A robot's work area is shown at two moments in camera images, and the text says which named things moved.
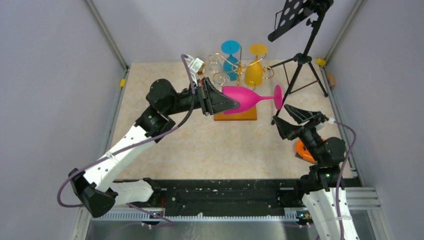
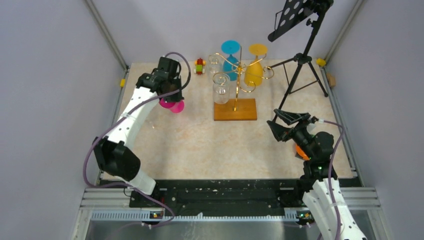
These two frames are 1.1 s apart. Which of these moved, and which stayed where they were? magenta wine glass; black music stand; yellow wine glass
Moved: magenta wine glass
Stayed: yellow wine glass; black music stand
